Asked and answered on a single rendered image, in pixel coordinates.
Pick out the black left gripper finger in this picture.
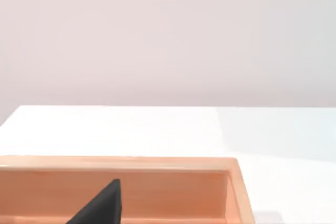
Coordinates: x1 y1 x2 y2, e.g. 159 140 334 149
65 178 123 224

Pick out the shallow salmon-coloured box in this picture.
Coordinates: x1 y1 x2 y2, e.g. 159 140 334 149
0 155 256 224

